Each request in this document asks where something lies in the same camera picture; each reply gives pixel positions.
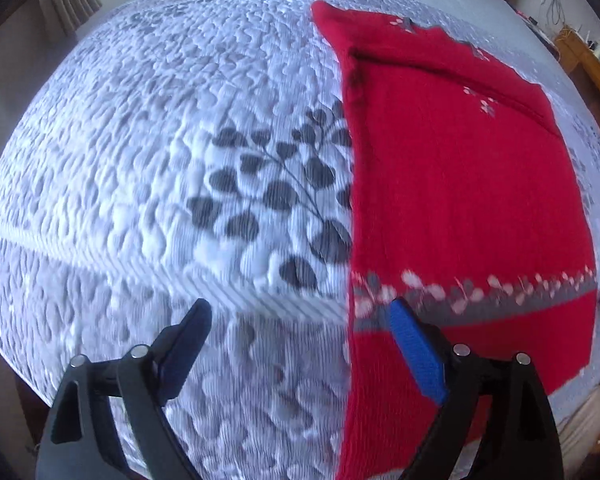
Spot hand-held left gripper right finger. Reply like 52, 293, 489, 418
389, 297, 565, 480

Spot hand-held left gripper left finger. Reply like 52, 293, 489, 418
35, 298, 213, 480

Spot red knit sweater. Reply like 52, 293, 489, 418
310, 0, 598, 480

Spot grey leaf-print quilt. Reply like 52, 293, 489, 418
0, 0, 600, 480

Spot light wooden cabinet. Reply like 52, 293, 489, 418
555, 30, 600, 126

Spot hanging wall cables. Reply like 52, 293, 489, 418
540, 0, 573, 28

